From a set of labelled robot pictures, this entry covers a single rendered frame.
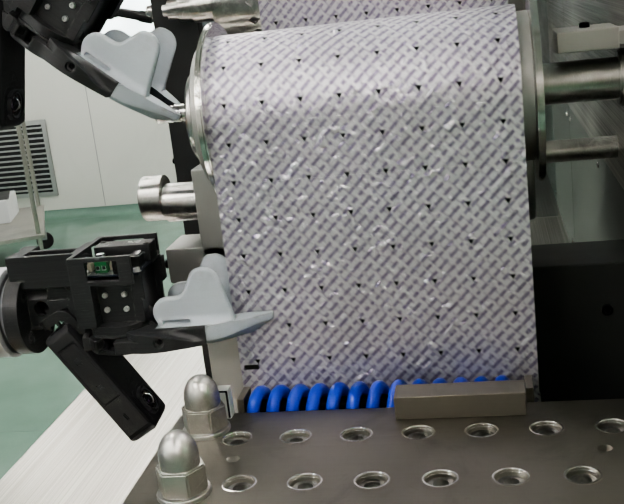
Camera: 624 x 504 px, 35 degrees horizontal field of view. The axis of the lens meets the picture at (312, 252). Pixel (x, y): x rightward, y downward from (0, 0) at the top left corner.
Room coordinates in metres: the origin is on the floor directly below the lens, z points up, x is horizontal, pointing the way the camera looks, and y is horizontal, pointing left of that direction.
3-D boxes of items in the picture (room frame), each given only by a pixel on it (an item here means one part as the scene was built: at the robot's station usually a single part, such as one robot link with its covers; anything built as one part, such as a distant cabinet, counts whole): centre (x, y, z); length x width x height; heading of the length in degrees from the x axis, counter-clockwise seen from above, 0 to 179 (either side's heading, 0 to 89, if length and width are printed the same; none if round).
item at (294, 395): (0.72, -0.04, 1.03); 0.21 x 0.04 x 0.03; 79
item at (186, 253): (0.87, 0.10, 1.05); 0.06 x 0.05 x 0.31; 79
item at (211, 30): (0.82, 0.06, 1.25); 0.15 x 0.01 x 0.15; 169
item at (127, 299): (0.78, 0.19, 1.12); 0.12 x 0.08 x 0.09; 79
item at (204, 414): (0.70, 0.09, 1.05); 0.04 x 0.04 x 0.04
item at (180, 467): (0.60, 0.10, 1.05); 0.04 x 0.04 x 0.04
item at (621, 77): (0.77, -0.22, 1.25); 0.07 x 0.04 x 0.04; 79
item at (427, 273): (0.74, -0.05, 1.11); 0.23 x 0.01 x 0.18; 79
